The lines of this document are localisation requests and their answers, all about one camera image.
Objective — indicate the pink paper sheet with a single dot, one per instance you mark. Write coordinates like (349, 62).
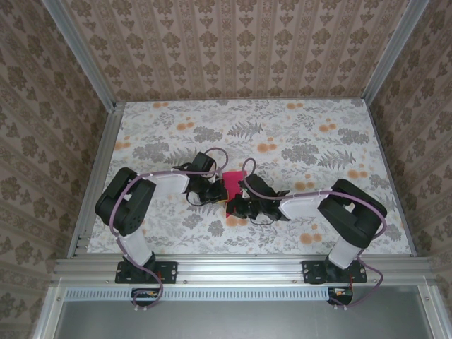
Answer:
(234, 183)

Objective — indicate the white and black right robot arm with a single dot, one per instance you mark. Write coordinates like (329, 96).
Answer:
(344, 250)

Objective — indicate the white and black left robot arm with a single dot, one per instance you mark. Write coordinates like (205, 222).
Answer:
(136, 247)

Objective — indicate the grey metal panel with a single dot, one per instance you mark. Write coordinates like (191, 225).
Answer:
(240, 321)

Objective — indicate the wide aluminium frame rail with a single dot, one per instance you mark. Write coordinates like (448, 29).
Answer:
(240, 270)

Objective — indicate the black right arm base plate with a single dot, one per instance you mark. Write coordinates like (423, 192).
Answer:
(312, 272)

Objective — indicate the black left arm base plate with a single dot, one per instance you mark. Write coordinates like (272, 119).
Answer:
(169, 272)

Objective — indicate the aluminium side rail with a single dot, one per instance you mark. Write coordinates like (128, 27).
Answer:
(390, 159)
(95, 183)

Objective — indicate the aluminium corner post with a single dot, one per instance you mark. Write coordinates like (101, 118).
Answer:
(81, 53)
(386, 53)

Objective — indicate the aluminium lower frame post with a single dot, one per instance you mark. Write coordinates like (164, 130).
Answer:
(432, 314)
(47, 314)

